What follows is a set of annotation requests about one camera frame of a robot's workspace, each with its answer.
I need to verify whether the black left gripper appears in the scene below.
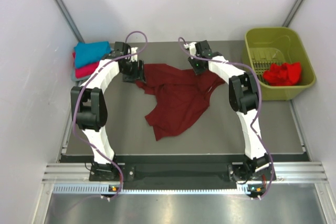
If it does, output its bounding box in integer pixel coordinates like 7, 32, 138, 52
120, 59, 145, 84

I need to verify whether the dark red t shirt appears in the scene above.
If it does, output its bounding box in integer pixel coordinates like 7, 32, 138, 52
136, 63, 225, 141

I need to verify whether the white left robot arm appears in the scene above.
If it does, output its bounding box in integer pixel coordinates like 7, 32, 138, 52
70, 42, 144, 182

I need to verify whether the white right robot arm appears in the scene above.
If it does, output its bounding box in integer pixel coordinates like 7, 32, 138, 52
183, 40, 271, 184

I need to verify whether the teal folded shirt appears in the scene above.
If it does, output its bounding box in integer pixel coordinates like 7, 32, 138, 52
74, 41, 111, 69

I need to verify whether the light blue folded shirt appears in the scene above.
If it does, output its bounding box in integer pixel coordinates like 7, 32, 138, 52
70, 68, 90, 82

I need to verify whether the olive green plastic bin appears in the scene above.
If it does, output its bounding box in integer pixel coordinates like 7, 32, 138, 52
241, 27, 316, 101

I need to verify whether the bright red crumpled shirt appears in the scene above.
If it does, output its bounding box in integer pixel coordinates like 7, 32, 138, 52
263, 62, 302, 86

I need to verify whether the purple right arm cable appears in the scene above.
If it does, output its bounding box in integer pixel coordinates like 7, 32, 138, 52
177, 36, 275, 200

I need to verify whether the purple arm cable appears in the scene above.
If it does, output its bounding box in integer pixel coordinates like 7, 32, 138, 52
177, 36, 275, 200
71, 30, 148, 200

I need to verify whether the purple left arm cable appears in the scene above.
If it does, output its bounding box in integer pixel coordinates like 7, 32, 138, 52
71, 30, 148, 200

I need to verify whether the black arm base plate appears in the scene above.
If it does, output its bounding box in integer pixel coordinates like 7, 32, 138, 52
88, 162, 277, 183

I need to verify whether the slotted cable duct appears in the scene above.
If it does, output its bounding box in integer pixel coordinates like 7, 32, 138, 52
52, 184, 262, 196

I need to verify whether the aluminium frame rail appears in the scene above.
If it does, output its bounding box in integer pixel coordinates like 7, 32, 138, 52
42, 162, 328, 183

